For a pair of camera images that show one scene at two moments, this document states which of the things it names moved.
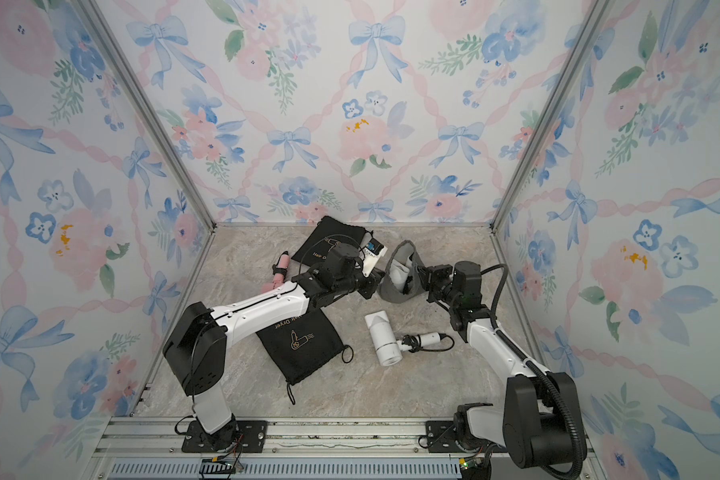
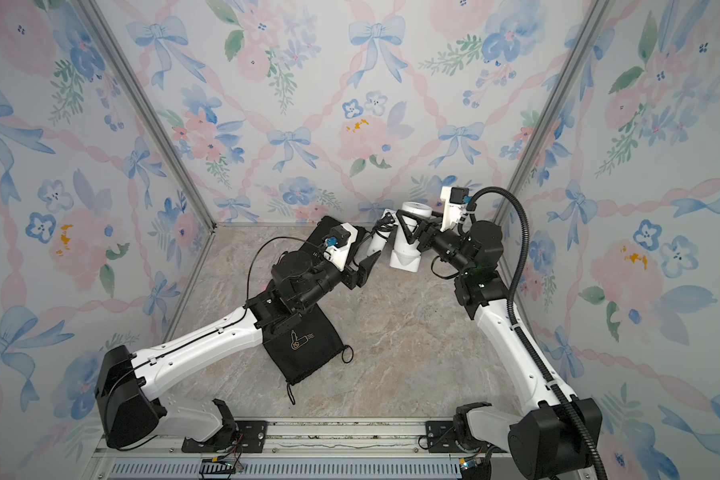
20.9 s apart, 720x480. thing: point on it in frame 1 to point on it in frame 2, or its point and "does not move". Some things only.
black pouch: (297, 346) does not move
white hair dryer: (389, 350) to (405, 256)
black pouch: (314, 246) does not move
